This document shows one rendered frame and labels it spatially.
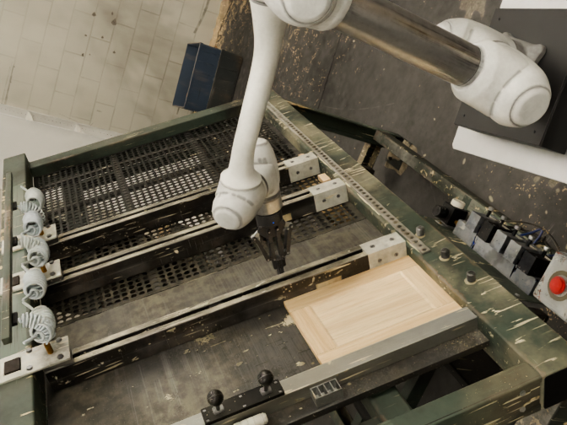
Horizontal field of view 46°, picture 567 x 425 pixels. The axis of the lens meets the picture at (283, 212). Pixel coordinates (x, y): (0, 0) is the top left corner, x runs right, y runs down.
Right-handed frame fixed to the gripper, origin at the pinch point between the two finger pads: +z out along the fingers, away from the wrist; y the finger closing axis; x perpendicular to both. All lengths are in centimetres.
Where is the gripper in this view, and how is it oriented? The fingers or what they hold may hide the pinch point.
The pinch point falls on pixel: (279, 266)
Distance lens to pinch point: 196.7
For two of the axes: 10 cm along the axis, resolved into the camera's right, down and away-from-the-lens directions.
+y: -9.3, 3.1, -2.1
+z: 1.6, 8.4, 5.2
